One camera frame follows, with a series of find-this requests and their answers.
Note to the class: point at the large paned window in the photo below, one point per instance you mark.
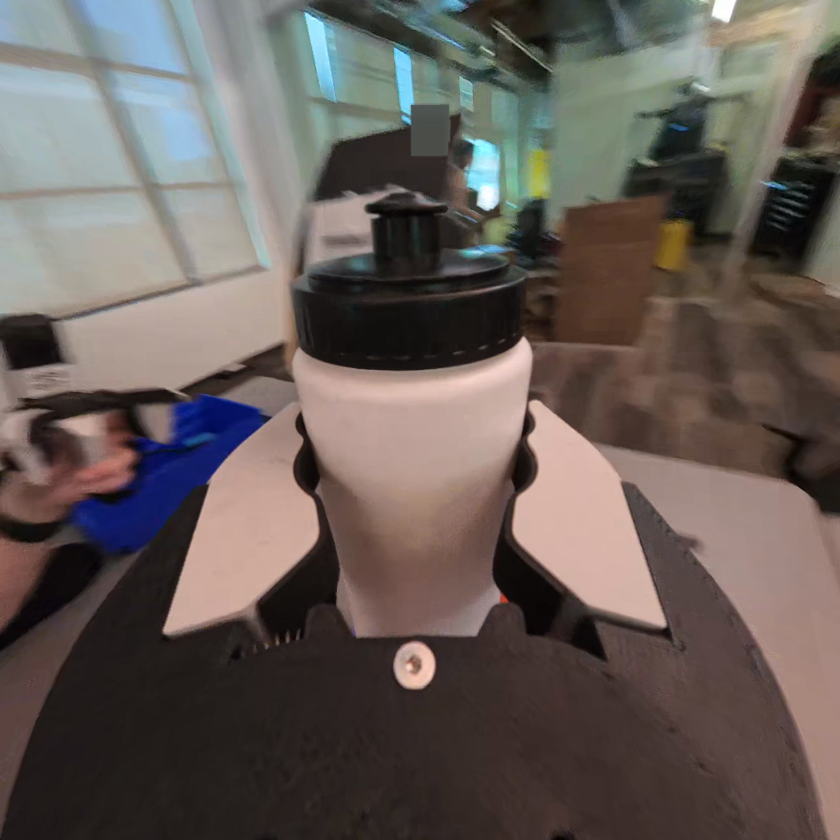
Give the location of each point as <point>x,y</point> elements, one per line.
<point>98,164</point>

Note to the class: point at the yellow floor bin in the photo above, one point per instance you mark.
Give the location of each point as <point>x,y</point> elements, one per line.
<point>674,244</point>

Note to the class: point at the black tool cabinet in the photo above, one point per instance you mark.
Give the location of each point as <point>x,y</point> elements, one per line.
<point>791,203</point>

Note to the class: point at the person's left hand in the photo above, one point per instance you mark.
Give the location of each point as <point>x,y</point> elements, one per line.
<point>105,469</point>

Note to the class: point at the black instruction sheet board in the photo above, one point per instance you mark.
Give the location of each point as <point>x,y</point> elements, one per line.
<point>367,164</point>

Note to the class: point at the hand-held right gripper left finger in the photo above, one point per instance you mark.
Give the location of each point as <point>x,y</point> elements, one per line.
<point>243,531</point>

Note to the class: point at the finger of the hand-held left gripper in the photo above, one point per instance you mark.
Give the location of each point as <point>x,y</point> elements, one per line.
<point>154,420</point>
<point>16,446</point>

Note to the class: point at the blue plastic bin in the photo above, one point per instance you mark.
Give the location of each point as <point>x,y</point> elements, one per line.
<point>170,472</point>

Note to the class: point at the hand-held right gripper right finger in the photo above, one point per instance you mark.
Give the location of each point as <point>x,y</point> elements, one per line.
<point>584,525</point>

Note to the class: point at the white round container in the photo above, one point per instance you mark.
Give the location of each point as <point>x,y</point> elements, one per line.
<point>413,446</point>

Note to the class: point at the brown cardboard panel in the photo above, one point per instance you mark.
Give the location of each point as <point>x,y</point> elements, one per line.
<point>604,269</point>

